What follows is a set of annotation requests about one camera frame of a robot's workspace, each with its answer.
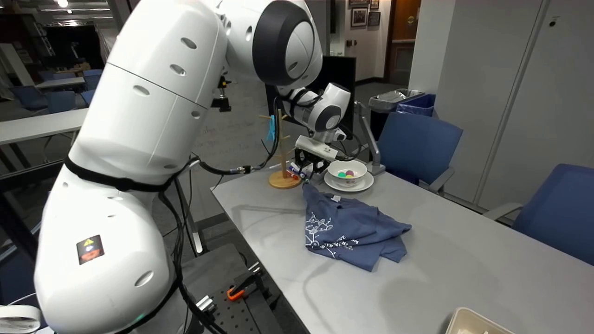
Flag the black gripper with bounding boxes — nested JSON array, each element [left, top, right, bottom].
[[299, 153, 336, 187]]

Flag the blue printed t-shirt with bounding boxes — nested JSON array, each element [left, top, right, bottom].
[[301, 181, 414, 272]]

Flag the white bowl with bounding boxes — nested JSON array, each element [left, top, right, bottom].
[[325, 157, 370, 187]]

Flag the white plate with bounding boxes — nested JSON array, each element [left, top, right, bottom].
[[323, 170, 377, 194]]

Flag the light blue tag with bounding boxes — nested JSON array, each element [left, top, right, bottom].
[[268, 112, 281, 148]]

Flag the grey metal stand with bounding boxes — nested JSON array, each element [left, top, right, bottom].
[[355, 99, 386, 176]]

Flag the grey trash bin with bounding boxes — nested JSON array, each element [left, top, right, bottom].
[[370, 88, 410, 140]]

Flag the blue office chair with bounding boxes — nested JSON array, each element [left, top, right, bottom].
[[377, 109, 464, 192], [483, 161, 594, 266]]

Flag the blue trash bin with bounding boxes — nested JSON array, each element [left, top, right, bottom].
[[396, 90, 438, 118]]

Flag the silver metal connector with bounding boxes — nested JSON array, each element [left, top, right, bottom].
[[193, 294, 217, 315]]

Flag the brown door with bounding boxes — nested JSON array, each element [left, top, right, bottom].
[[388, 0, 423, 44]]

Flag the beige plastic tray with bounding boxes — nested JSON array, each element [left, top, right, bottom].
[[444, 304, 516, 334]]

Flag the grey metal cabinet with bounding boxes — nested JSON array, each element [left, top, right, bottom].
[[433, 0, 594, 215]]

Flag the white background table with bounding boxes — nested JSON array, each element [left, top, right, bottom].
[[0, 107, 89, 146]]

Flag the white rounded object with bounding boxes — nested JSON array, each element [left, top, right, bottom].
[[0, 302, 43, 334]]

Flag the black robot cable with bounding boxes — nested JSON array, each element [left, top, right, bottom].
[[154, 103, 286, 334]]

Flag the black camera on boom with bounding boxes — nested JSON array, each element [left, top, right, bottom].
[[210, 72, 234, 114]]

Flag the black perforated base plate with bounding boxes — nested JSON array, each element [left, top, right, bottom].
[[178, 242, 294, 334]]

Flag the orange handled clamp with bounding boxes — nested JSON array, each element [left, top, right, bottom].
[[225, 263, 266, 304]]

